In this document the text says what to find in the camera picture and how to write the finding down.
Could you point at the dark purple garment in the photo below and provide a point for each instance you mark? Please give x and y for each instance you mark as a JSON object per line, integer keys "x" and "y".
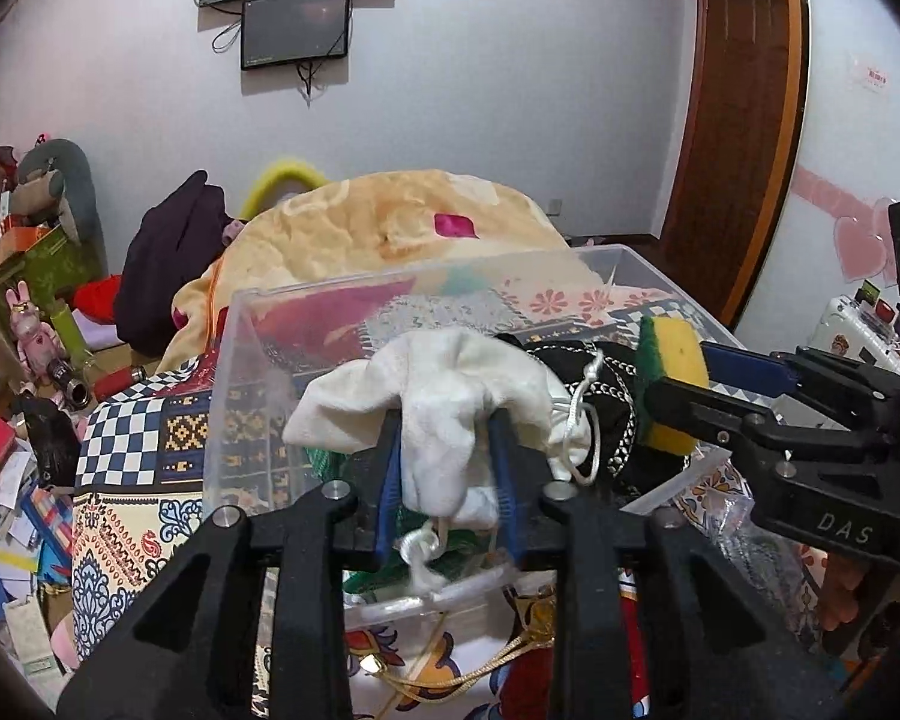
{"x": 172, "y": 255}

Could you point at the pink heart wall stickers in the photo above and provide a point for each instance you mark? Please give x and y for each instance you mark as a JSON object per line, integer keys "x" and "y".
{"x": 859, "y": 244}

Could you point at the yellow green sponge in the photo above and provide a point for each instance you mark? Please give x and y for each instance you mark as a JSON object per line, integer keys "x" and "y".
{"x": 679, "y": 349}

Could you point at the red cylinder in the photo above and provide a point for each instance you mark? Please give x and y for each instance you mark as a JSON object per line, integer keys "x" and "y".
{"x": 116, "y": 384}

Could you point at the person's right hand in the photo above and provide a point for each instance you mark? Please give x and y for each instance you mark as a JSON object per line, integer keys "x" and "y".
{"x": 840, "y": 592}

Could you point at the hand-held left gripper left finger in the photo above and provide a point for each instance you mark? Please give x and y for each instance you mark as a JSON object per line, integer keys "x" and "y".
{"x": 388, "y": 491}

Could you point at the pile of papers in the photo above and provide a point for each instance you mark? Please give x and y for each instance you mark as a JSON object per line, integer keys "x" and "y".
{"x": 15, "y": 540}

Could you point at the yellow fleece blanket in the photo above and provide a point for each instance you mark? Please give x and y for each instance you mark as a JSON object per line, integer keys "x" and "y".
{"x": 360, "y": 232}

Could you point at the white wall outlet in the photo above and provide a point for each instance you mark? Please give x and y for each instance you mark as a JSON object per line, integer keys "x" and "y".
{"x": 556, "y": 205}

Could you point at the patterned bed sheet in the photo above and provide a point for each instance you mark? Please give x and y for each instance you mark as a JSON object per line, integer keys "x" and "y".
{"x": 142, "y": 465}

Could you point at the black lens tube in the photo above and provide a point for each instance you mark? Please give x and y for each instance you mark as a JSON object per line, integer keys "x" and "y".
{"x": 67, "y": 386}

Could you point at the pink rabbit toy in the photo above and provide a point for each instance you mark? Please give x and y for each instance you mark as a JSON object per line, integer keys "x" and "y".
{"x": 34, "y": 334}

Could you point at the brown wooden door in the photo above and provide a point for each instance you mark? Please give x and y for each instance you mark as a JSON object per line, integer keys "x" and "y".
{"x": 735, "y": 127}

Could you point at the clear plastic storage box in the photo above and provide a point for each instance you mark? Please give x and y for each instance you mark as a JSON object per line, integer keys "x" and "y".
{"x": 225, "y": 420}

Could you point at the clear plastic bag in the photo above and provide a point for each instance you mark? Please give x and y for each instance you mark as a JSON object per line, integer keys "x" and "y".
{"x": 742, "y": 562}

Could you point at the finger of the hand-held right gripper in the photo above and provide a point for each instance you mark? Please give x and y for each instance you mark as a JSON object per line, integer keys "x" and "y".
{"x": 694, "y": 412}
{"x": 742, "y": 370}

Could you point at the white suitcase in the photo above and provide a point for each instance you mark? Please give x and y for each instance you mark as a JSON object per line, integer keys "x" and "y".
{"x": 847, "y": 330}

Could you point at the red cloth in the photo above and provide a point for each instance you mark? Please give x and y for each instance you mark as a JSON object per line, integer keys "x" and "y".
{"x": 97, "y": 300}

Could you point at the green cardboard box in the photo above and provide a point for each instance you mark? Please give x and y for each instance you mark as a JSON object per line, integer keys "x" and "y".
{"x": 52, "y": 262}

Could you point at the grey plush toy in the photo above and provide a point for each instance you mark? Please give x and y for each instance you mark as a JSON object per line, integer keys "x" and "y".
{"x": 52, "y": 180}

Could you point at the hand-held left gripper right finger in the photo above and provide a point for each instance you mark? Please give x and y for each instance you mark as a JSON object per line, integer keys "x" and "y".
{"x": 507, "y": 491}

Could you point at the small black wall monitor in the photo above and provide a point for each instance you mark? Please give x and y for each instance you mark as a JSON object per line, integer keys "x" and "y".
{"x": 296, "y": 30}

